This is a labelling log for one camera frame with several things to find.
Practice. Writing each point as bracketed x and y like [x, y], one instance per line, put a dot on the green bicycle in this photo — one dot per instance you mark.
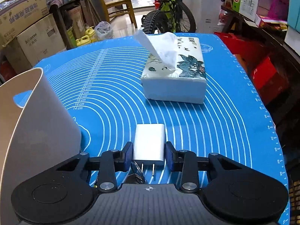
[152, 21]

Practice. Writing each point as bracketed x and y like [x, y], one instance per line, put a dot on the white charger plug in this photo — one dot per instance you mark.
[148, 143]

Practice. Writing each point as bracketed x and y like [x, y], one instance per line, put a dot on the floral tissue pack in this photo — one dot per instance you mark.
[173, 89]

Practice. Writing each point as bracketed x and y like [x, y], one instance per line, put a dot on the wooden side table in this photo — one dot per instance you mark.
[70, 21]

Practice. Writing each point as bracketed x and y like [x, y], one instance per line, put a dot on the printed cardboard box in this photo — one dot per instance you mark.
[21, 16]

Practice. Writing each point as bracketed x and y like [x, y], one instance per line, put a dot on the dark wooden shelf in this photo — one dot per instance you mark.
[276, 37]

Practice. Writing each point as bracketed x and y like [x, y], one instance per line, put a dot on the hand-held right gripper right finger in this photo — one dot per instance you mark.
[169, 157]

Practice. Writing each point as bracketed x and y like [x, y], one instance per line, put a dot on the green and white carton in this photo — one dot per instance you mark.
[246, 2]

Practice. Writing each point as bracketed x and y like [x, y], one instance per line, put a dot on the black plastic crate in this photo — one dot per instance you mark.
[294, 199]

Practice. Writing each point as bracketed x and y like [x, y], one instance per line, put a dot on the translucent plastic bag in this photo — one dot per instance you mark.
[104, 31]

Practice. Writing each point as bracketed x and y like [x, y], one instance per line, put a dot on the yellow plastic jug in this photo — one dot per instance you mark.
[91, 34]
[83, 41]

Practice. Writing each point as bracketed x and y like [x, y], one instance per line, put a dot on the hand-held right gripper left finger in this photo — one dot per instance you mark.
[128, 154]

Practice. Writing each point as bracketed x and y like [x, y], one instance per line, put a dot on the wooden chair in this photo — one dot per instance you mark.
[119, 2]

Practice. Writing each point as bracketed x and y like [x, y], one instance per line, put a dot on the beige plastic storage bin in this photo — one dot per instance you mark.
[42, 133]

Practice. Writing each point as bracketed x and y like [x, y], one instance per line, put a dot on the large taped cardboard box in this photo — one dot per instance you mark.
[39, 42]

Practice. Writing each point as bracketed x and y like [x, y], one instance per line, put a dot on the blue silicone baking mat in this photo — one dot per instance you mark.
[222, 126]

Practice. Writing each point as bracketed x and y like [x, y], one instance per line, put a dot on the teal plastic storage box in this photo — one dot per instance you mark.
[294, 9]

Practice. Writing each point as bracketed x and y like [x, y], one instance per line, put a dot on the magenta gift bag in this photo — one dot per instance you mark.
[280, 2]

